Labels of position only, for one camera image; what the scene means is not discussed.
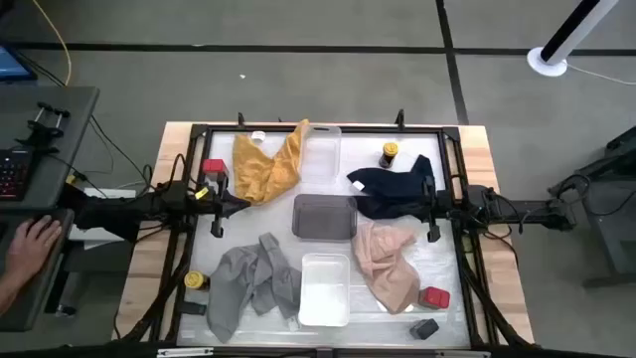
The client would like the grey desk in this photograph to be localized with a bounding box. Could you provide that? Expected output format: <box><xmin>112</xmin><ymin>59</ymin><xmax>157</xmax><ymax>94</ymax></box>
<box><xmin>0</xmin><ymin>85</ymin><xmax>100</xmax><ymax>215</ymax></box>

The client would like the yellow-lid spice jar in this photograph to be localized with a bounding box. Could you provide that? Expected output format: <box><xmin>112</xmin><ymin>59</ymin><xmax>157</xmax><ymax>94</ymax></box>
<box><xmin>378</xmin><ymin>141</ymin><xmax>400</xmax><ymax>170</ymax></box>
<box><xmin>183</xmin><ymin>269</ymin><xmax>211</xmax><ymax>292</ymax></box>

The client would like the yellow cloth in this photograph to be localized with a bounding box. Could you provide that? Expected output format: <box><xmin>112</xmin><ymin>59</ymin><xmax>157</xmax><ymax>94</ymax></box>
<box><xmin>232</xmin><ymin>117</ymin><xmax>312</xmax><ymax>207</ymax></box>

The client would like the red block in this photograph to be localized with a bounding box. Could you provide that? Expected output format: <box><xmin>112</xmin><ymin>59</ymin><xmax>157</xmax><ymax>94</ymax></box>
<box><xmin>202</xmin><ymin>157</ymin><xmax>231</xmax><ymax>193</ymax></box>
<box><xmin>417</xmin><ymin>285</ymin><xmax>451</xmax><ymax>310</ymax></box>

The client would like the black clamp device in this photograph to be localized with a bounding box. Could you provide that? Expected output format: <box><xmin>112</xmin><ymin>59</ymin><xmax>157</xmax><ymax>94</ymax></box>
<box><xmin>17</xmin><ymin>101</ymin><xmax>72</xmax><ymax>148</ymax></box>

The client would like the yellow cable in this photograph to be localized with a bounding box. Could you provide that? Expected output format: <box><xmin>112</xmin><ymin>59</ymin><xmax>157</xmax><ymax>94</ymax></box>
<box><xmin>30</xmin><ymin>0</ymin><xmax>74</xmax><ymax>87</ymax></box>

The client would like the smoky grey plastic bin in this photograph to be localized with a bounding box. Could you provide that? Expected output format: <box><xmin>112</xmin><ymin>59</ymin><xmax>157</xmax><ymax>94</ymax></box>
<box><xmin>291</xmin><ymin>193</ymin><xmax>359</xmax><ymax>243</ymax></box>

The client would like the person's hand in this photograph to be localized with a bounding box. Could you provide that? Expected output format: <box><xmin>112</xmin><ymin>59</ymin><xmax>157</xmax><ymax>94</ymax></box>
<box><xmin>4</xmin><ymin>214</ymin><xmax>64</xmax><ymax>287</ymax></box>

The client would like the white plastic bin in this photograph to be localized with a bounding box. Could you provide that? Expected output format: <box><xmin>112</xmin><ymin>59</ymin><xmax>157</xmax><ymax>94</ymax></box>
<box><xmin>297</xmin><ymin>252</ymin><xmax>352</xmax><ymax>328</ymax></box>

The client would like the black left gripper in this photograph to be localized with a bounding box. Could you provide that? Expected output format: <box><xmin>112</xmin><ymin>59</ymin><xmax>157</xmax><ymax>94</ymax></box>
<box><xmin>201</xmin><ymin>173</ymin><xmax>251</xmax><ymax>239</ymax></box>

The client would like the pale pink cloth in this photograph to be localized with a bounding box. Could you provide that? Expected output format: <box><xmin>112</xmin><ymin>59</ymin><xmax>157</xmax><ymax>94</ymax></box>
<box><xmin>350</xmin><ymin>221</ymin><xmax>423</xmax><ymax>315</ymax></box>

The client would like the black metal table frame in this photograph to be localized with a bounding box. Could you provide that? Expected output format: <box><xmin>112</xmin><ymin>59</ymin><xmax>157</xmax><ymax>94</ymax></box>
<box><xmin>118</xmin><ymin>109</ymin><xmax>536</xmax><ymax>357</ymax></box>

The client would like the black keyboard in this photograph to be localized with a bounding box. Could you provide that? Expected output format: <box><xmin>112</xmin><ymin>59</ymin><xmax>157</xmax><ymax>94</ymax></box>
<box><xmin>0</xmin><ymin>147</ymin><xmax>34</xmax><ymax>203</ymax></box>

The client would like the navy blue cloth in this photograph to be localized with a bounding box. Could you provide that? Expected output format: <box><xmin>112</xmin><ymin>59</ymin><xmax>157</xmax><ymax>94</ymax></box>
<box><xmin>346</xmin><ymin>153</ymin><xmax>438</xmax><ymax>221</ymax></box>

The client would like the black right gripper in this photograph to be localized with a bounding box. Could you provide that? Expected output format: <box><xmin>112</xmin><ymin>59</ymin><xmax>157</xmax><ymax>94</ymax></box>
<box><xmin>400</xmin><ymin>174</ymin><xmax>451</xmax><ymax>244</ymax></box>

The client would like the white pole stand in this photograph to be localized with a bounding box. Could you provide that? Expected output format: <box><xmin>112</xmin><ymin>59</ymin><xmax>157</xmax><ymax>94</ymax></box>
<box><xmin>526</xmin><ymin>0</ymin><xmax>620</xmax><ymax>79</ymax></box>

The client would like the grey cloth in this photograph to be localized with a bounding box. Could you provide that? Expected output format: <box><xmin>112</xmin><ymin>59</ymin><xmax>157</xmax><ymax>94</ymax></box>
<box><xmin>206</xmin><ymin>232</ymin><xmax>303</xmax><ymax>344</ymax></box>

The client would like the white cable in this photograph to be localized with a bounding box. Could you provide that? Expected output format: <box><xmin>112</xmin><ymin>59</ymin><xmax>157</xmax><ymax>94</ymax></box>
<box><xmin>564</xmin><ymin>62</ymin><xmax>636</xmax><ymax>87</ymax></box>

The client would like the person's forearm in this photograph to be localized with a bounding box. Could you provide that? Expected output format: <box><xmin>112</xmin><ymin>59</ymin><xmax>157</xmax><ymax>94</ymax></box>
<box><xmin>0</xmin><ymin>270</ymin><xmax>24</xmax><ymax>317</ymax></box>

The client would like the clear plastic bin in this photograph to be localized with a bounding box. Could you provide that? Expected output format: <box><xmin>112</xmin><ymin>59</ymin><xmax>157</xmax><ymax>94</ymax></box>
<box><xmin>300</xmin><ymin>124</ymin><xmax>343</xmax><ymax>186</ymax></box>

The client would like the dark grey side panel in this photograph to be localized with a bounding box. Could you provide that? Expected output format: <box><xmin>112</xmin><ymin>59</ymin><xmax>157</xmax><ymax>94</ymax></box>
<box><xmin>0</xmin><ymin>208</ymin><xmax>76</xmax><ymax>332</ymax></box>

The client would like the laptop screen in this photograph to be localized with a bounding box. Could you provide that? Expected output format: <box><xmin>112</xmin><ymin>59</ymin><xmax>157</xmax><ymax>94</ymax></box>
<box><xmin>0</xmin><ymin>45</ymin><xmax>39</xmax><ymax>84</ymax></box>

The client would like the small black box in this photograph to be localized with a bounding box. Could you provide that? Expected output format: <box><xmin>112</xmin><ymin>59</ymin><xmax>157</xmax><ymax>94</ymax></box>
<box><xmin>408</xmin><ymin>317</ymin><xmax>441</xmax><ymax>341</ymax></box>

